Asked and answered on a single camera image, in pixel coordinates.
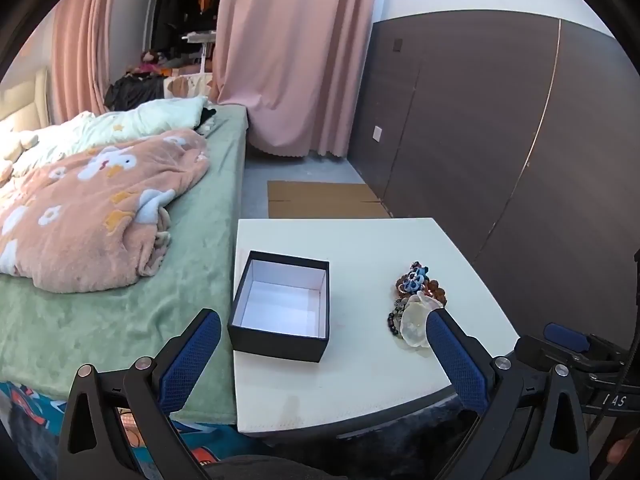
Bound white clothes rack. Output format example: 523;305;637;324
180;30;218;76

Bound translucent white jewelry piece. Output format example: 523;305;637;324
400;294;445;348

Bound pale green quilt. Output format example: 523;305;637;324
10;96;208;176

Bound black cable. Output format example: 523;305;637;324
587;250;640;438

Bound cream pillow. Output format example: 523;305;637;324
0;130;41;181

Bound colourful printed blanket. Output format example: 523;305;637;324
0;380;241;480

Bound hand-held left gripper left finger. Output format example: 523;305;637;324
57;308;222;480

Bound cream headboard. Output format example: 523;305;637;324
0;67;51;133

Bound person's right hand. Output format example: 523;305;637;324
605;437;638;467

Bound narrow pink curtain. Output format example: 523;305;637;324
50;0;121;121

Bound wide pink curtain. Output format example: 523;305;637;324
212;0;381;158

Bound flat brown cardboard sheet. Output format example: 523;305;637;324
267;180;391;219

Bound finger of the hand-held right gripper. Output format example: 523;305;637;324
515;322;621;376

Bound plush toy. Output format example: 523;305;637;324
132;49;163;78

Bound dark hanging clothes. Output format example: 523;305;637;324
150;0;221;61

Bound black cardboard box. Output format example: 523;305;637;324
227;250;331;363

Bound black bead bracelet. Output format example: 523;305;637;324
387;297;416;338

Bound black garment pile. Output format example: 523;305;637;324
104;75;166;109

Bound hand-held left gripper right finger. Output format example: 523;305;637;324
425;307;593;480

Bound pink floral blanket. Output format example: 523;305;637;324
0;129;210;293

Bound cream printed cloth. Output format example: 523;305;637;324
162;72;213;98

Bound brown bead bracelet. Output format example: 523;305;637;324
395;272;448;308

